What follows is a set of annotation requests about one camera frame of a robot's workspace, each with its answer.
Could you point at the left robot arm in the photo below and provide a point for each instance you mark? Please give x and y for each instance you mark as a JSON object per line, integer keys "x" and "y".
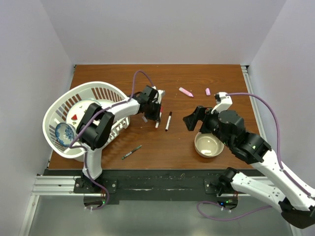
{"x": 95, "y": 127}

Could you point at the white marker black tip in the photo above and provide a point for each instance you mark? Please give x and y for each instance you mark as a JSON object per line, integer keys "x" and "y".
{"x": 168, "y": 121}

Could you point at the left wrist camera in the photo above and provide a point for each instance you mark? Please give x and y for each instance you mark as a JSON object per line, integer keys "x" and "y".
{"x": 161, "y": 94}

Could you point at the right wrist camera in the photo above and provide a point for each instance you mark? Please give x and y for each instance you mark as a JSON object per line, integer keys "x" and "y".
{"x": 223, "y": 102}

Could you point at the beige bowl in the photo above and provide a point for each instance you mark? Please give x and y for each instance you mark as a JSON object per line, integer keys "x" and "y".
{"x": 208, "y": 145}

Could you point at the pink highlighter cap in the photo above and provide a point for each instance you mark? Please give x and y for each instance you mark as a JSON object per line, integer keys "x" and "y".
{"x": 207, "y": 91}

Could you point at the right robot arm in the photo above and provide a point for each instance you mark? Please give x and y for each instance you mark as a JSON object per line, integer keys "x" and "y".
{"x": 293, "y": 199}

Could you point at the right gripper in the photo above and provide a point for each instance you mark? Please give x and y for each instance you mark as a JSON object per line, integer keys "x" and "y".
{"x": 201, "y": 112}

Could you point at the black mounting base plate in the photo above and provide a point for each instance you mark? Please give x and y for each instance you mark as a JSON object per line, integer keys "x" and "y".
{"x": 153, "y": 185}

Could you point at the white laundry basket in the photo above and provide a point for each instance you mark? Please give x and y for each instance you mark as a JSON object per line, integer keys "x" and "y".
{"x": 104, "y": 93}

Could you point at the blue patterned bowl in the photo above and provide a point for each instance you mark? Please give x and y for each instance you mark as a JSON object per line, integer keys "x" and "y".
{"x": 65, "y": 134}

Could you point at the pink highlighter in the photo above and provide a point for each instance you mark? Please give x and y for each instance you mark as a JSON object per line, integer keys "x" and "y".
{"x": 186, "y": 92}

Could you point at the green pen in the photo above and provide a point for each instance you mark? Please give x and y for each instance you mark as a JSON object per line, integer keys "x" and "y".
{"x": 131, "y": 152}

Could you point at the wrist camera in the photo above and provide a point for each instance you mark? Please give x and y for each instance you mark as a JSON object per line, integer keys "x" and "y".
{"x": 161, "y": 94}
{"x": 223, "y": 102}

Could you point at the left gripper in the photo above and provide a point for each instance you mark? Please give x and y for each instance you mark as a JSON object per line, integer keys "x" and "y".
{"x": 155, "y": 116}

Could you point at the watermelon pattern plate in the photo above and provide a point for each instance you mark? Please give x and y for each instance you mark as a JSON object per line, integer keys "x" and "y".
{"x": 77, "y": 111}

